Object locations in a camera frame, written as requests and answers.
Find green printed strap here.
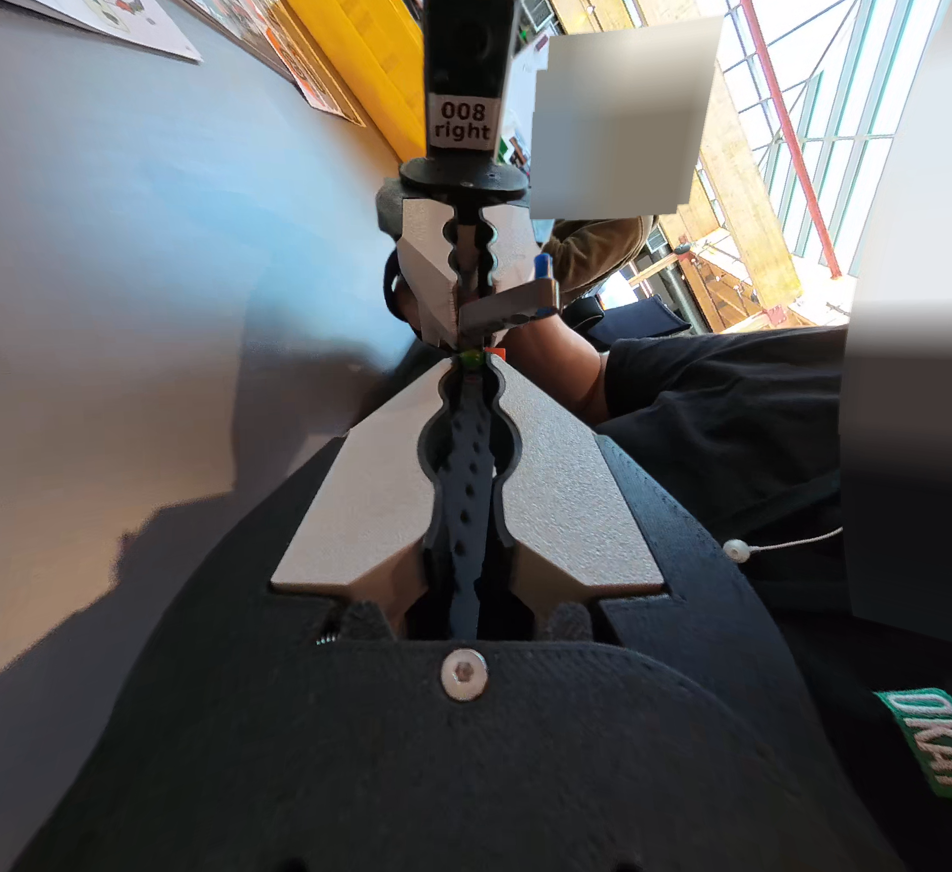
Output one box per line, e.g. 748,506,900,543
872,686,952,800

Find white cord with bead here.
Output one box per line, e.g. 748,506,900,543
723,526,845,565

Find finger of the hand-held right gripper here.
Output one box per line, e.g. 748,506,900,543
476,203,551,296
396,197,477,352

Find person's right forearm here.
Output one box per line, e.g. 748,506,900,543
498,314,611,428

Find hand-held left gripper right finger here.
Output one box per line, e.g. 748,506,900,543
482,356,666,620

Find black office chair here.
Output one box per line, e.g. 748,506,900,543
565,292,693,354

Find person's right hand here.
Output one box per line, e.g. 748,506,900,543
393,276,437,340

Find yellow plastic bin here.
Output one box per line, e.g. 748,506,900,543
284,0,428,163

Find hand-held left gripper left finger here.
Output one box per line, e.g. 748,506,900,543
270,357,456,639

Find grey toy arm orange claws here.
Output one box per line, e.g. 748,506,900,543
455,252,562,369

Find black perforated mat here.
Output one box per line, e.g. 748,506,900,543
435,370,498,641

